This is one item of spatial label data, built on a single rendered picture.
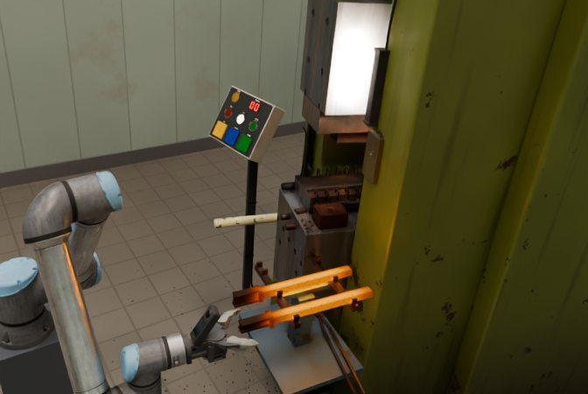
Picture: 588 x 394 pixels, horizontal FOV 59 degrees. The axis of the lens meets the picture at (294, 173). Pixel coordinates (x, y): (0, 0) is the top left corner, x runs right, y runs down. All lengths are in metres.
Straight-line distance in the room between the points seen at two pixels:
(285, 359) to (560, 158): 1.13
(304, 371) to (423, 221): 0.65
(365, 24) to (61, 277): 1.22
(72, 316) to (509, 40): 1.45
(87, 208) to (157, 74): 3.00
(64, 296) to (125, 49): 2.99
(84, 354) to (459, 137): 1.26
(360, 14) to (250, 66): 2.98
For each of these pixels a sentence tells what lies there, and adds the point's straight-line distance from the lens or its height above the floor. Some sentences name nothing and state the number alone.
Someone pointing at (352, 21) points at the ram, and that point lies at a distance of 1.85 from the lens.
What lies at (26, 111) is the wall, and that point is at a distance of 4.25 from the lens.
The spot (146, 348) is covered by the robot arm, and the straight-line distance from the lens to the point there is 1.54.
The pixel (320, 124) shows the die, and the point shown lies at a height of 1.31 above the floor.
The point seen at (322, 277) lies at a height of 0.93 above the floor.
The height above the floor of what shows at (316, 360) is 0.65.
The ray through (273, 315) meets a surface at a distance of 1.64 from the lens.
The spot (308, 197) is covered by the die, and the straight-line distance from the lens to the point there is 2.14.
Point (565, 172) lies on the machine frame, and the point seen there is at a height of 1.32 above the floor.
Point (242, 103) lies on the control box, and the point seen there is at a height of 1.15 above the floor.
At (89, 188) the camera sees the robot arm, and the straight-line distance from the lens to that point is 1.49.
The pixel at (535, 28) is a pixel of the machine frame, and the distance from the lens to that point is 1.78.
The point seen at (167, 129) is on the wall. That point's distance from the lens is 4.59.
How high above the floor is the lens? 2.03
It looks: 27 degrees down
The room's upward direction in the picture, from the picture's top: 5 degrees clockwise
